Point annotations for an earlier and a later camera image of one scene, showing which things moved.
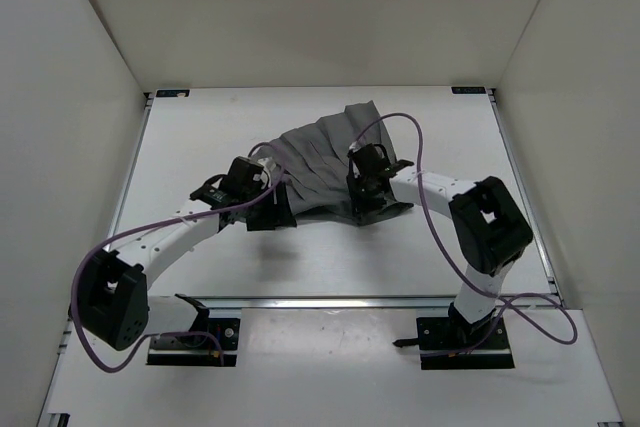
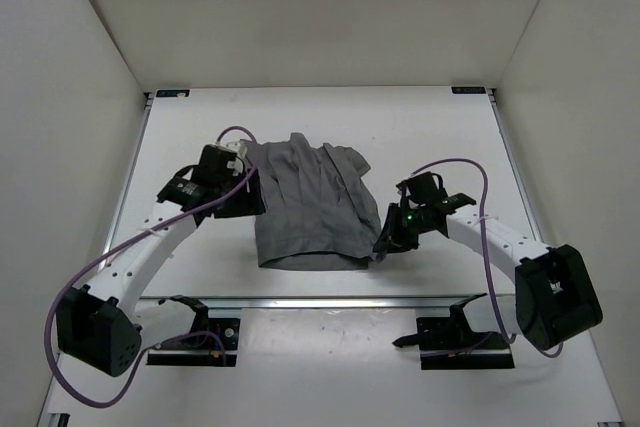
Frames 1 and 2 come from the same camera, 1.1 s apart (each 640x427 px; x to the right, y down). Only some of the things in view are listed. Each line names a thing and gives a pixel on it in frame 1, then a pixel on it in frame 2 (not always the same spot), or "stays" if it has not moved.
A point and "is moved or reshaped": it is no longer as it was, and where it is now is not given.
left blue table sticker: [173, 93] stays
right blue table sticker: [468, 90] stays
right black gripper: [360, 206] to [392, 238]
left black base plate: [215, 347] stays
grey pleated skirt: [312, 162] is moved or reshaped
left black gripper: [278, 211] to [251, 201]
